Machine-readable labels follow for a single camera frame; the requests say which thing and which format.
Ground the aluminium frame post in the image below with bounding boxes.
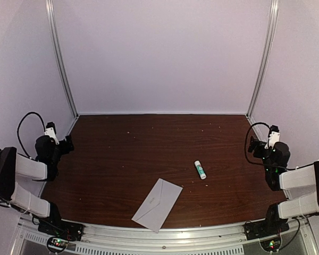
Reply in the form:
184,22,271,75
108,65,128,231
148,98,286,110
45,0,79,118
246,0,279,120

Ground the white green glue stick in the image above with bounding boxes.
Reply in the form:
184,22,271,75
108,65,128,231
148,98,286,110
194,160,207,180

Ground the grey envelope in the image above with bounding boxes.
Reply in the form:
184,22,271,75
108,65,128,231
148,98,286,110
131,178,183,233

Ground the right black cable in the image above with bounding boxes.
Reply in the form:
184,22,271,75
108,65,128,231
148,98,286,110
245,122,298,171

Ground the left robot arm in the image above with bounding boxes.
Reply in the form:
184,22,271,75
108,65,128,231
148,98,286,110
0,135,74,236

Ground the front aluminium rail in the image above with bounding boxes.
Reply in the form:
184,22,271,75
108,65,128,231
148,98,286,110
18,207,319,255

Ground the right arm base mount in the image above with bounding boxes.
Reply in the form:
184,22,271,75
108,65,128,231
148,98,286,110
243,220,289,253

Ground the left black cable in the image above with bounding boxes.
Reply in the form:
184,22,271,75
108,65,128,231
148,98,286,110
17,112,47,160

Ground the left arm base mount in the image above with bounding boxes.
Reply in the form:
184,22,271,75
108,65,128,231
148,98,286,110
38,221,84,254

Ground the black cable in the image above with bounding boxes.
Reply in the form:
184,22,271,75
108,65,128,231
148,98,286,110
17,112,47,160
245,122,298,171

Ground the right aluminium frame post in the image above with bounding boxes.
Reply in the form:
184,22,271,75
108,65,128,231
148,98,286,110
246,0,279,120

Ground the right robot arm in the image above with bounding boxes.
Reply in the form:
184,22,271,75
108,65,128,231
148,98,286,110
245,137,319,235

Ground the left aluminium frame post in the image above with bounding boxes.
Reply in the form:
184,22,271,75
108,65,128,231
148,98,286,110
45,0,79,118

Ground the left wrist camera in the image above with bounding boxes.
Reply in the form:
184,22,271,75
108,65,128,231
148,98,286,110
44,122,60,145

